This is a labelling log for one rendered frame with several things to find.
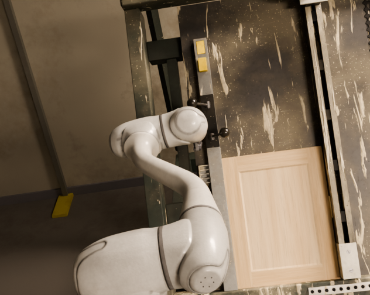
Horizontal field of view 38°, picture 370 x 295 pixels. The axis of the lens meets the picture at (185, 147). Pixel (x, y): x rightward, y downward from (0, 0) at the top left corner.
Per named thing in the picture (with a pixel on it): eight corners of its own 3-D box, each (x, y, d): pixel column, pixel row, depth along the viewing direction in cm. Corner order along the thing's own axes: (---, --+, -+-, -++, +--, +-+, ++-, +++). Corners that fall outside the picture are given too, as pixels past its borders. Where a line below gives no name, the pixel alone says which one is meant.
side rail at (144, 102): (161, 293, 210) (156, 299, 199) (129, 19, 220) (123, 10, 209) (176, 291, 210) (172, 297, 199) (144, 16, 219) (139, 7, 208)
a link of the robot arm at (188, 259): (219, 195, 115) (157, 209, 116) (229, 252, 99) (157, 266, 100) (230, 242, 121) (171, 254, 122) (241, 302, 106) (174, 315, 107)
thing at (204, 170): (201, 184, 206) (200, 184, 203) (198, 165, 206) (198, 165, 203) (211, 182, 206) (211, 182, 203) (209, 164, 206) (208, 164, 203)
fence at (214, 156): (224, 289, 202) (224, 291, 198) (194, 42, 210) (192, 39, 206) (237, 288, 202) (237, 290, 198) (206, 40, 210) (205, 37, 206)
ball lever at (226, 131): (206, 142, 202) (223, 137, 190) (205, 132, 202) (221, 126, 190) (215, 141, 203) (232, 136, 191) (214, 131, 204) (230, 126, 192)
